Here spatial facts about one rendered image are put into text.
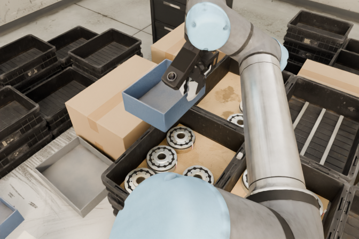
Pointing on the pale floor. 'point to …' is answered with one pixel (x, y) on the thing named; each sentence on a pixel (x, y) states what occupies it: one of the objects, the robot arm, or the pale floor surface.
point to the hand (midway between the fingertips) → (186, 97)
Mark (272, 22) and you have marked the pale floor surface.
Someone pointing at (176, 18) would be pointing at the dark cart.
